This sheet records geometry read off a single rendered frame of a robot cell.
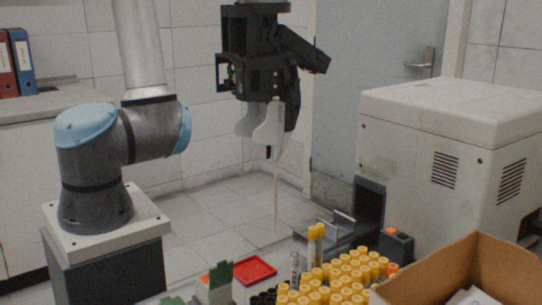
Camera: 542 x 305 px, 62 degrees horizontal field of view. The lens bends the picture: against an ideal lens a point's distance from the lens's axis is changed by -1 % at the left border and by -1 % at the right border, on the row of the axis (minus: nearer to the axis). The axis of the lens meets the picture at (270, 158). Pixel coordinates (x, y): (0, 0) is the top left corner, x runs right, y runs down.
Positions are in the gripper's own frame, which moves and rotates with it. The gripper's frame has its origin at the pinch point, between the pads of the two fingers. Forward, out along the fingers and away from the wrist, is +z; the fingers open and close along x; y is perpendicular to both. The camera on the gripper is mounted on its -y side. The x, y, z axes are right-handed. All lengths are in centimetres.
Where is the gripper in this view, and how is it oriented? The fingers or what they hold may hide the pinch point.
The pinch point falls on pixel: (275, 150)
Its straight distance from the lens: 63.9
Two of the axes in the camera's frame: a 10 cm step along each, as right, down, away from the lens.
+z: 0.0, 9.4, 3.5
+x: 6.2, 2.8, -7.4
